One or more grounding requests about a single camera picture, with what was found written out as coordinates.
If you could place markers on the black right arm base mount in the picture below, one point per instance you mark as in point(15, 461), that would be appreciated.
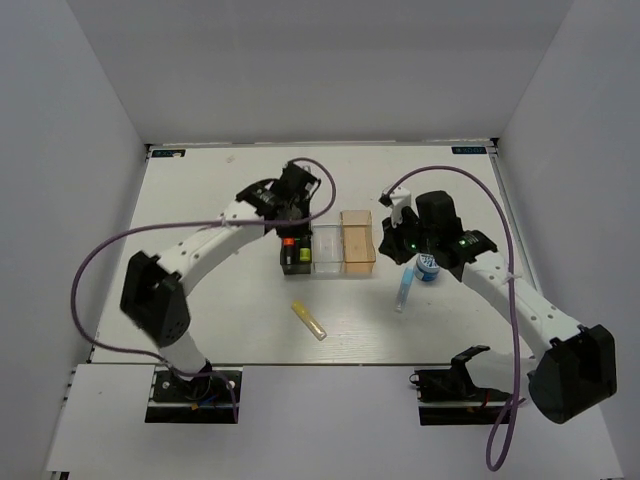
point(447, 396)

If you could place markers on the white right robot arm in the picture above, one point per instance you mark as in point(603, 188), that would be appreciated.
point(574, 366)

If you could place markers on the blue translucent glue stick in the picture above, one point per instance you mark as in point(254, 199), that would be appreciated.
point(403, 290)

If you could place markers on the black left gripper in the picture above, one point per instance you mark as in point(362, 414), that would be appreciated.
point(303, 231)

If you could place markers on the orange cap black highlighter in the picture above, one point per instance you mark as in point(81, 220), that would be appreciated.
point(288, 250)

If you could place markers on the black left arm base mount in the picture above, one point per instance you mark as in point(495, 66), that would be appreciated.
point(201, 401)

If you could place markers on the yellow cap black highlighter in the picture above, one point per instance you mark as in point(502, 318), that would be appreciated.
point(305, 249)

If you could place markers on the blue white tape roll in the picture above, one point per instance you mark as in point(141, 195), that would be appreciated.
point(426, 268)

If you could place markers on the blue corner label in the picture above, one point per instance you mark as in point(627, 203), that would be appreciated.
point(469, 150)
point(168, 153)

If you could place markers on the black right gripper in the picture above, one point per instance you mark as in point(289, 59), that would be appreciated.
point(391, 242)

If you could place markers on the yellow translucent glue stick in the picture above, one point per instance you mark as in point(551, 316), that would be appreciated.
point(309, 320)

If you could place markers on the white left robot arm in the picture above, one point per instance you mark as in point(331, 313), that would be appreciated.
point(156, 287)

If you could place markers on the clear plastic container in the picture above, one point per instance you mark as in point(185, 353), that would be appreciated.
point(327, 250)

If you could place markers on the dark grey plastic container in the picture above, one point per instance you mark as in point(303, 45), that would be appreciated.
point(297, 231)

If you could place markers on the orange translucent plastic container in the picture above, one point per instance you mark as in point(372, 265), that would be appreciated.
point(358, 250)

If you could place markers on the right blue corner label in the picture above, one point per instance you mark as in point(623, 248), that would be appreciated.
point(469, 150)

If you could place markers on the left blue corner label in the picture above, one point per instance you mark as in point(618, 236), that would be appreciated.
point(168, 153)

